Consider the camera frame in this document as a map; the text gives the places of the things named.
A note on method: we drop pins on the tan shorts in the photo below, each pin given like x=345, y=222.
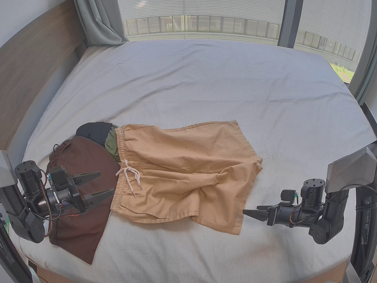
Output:
x=182, y=172

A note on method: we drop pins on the bed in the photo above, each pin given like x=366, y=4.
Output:
x=221, y=93

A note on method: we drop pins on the green garment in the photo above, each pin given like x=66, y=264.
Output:
x=111, y=146

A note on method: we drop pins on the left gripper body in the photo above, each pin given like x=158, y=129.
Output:
x=63, y=200

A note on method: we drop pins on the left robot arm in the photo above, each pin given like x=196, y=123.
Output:
x=28, y=175

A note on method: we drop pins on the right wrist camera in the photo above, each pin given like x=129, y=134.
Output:
x=288, y=196

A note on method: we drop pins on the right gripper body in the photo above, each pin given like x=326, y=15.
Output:
x=282, y=215

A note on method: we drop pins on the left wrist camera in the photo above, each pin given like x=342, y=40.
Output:
x=59, y=177

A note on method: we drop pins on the window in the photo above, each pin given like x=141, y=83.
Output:
x=206, y=7

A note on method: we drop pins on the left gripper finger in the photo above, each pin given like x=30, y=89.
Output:
x=95, y=199
x=87, y=178

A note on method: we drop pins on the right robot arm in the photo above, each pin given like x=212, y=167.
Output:
x=350, y=169

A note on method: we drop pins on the black garment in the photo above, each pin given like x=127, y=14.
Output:
x=91, y=131

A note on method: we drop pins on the grey-green curtain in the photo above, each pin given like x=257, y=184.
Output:
x=94, y=16

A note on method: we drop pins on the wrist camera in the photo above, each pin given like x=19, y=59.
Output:
x=59, y=177
x=288, y=196

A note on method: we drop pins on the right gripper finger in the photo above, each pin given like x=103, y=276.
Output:
x=260, y=216
x=268, y=207

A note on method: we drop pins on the brown shorts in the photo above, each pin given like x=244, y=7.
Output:
x=88, y=164

